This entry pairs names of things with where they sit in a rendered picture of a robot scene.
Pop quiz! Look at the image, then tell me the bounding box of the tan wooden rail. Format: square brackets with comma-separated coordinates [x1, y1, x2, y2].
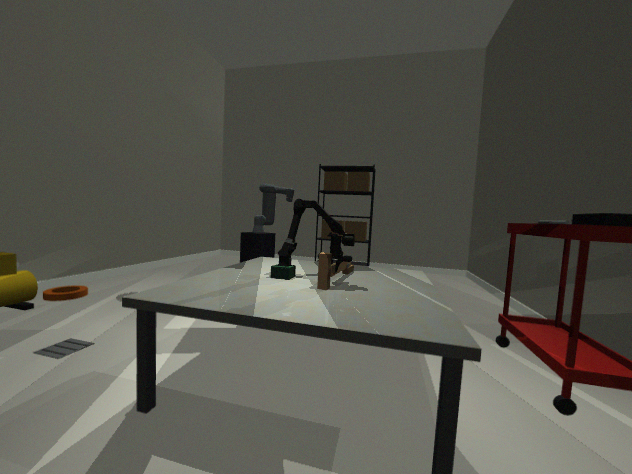
[330, 261, 351, 277]

